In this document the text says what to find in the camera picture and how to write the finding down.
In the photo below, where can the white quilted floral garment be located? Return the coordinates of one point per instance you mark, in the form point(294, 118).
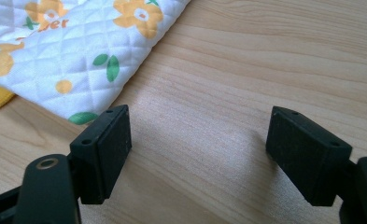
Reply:
point(75, 56)

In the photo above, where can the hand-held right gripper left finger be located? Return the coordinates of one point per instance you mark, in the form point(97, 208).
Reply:
point(100, 155)

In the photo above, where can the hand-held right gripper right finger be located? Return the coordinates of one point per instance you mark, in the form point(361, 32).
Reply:
point(308, 158)

